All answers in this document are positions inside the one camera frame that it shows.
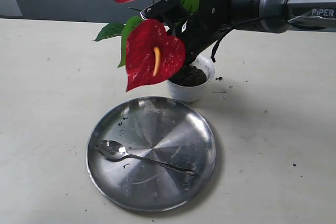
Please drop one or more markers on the stainless steel spork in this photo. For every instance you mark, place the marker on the stainless steel spork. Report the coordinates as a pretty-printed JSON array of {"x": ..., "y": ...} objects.
[{"x": 115, "y": 151}]

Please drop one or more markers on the round stainless steel plate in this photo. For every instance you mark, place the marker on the round stainless steel plate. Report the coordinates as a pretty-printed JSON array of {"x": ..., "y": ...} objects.
[{"x": 161, "y": 129}]

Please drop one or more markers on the dark soil in pot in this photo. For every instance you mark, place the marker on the dark soil in pot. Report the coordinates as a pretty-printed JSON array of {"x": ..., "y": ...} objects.
[{"x": 189, "y": 76}]

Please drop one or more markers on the red artificial anthurium flower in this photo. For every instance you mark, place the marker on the red artificial anthurium flower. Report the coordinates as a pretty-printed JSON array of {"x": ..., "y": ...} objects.
[{"x": 148, "y": 52}]

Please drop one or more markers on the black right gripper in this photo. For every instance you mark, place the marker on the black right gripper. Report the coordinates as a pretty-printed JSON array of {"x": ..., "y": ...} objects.
[{"x": 197, "y": 23}]

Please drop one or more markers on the white cup with soil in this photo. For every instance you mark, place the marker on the white cup with soil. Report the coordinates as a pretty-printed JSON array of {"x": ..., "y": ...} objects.
[{"x": 192, "y": 94}]

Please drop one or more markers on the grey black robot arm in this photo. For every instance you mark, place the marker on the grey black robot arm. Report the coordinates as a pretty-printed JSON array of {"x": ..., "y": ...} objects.
[{"x": 277, "y": 16}]

